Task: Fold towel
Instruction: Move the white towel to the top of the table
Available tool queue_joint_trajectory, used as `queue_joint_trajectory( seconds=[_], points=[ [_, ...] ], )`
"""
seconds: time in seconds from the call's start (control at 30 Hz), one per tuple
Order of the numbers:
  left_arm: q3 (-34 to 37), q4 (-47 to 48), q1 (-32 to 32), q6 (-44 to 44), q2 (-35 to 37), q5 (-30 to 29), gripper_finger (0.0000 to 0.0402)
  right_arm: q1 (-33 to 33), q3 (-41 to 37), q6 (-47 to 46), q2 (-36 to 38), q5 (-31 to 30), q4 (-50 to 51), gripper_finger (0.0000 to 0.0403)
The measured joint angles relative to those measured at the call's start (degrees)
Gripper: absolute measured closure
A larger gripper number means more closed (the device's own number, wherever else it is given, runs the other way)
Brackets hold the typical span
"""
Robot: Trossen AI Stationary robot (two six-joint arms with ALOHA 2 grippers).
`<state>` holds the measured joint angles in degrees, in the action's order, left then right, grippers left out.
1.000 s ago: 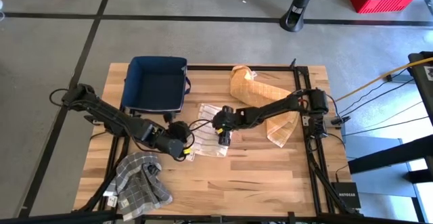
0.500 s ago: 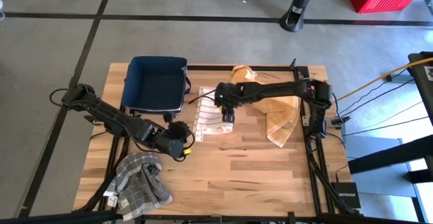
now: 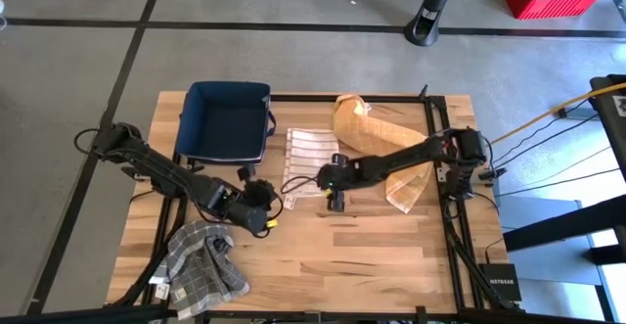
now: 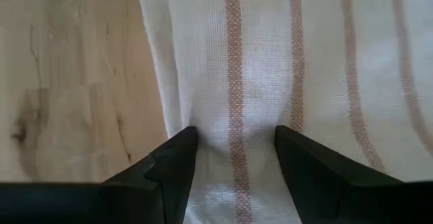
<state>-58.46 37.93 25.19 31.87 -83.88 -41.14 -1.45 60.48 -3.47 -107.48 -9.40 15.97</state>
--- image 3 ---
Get black Netgear network switch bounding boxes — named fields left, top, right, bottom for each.
left=477, top=262, right=523, bottom=303

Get black desk leg beam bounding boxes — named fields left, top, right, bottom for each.
left=502, top=194, right=626, bottom=266

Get white towel with red stripes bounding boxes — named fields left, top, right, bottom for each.
left=282, top=126, right=341, bottom=211

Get black rig crossbar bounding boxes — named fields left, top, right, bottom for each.
left=0, top=305, right=626, bottom=324

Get orange towel with white grid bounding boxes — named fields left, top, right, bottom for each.
left=332, top=93, right=435, bottom=215

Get black standing desk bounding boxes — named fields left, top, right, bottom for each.
left=589, top=73, right=626, bottom=183

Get black aluminium table frame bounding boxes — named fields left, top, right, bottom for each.
left=105, top=84, right=524, bottom=313

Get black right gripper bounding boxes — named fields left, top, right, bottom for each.
left=317, top=164, right=356, bottom=213

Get navy fabric storage bin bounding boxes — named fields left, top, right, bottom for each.
left=174, top=80, right=277, bottom=165

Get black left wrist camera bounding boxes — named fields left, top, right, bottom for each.
left=237, top=164, right=276, bottom=208

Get thin black floor cable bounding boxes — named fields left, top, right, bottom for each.
left=493, top=166, right=621, bottom=197
left=508, top=145, right=612, bottom=193

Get grey plaid towel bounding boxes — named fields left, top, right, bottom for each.
left=149, top=219, right=250, bottom=321

